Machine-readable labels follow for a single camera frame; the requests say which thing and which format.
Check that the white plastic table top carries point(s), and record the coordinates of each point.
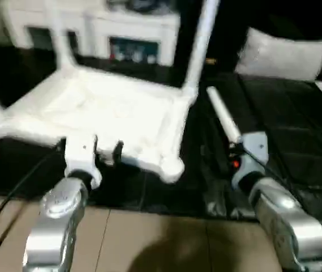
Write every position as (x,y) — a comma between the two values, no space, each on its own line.
(110,107)

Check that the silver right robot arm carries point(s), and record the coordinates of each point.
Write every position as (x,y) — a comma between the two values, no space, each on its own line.
(285,226)

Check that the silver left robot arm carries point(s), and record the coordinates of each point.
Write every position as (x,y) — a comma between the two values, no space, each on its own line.
(59,226)

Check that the black work mat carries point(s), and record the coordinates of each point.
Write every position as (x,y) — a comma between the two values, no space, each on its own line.
(296,124)

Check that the small yellow tag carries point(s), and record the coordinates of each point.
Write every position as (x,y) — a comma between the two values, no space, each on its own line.
(210,60)

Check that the grey pillow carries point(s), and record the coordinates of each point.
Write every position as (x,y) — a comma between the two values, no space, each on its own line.
(279,54)

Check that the white cabinet with glass doors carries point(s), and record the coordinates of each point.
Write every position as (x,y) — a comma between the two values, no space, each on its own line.
(93,28)

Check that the grey black bag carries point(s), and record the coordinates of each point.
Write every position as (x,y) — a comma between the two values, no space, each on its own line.
(144,5)

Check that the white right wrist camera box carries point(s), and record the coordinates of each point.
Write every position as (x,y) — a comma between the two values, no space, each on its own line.
(251,153)

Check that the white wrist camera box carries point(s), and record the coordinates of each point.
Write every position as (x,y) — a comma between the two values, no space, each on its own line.
(81,158)
(251,153)

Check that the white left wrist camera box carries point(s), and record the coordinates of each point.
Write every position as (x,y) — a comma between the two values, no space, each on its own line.
(81,158)

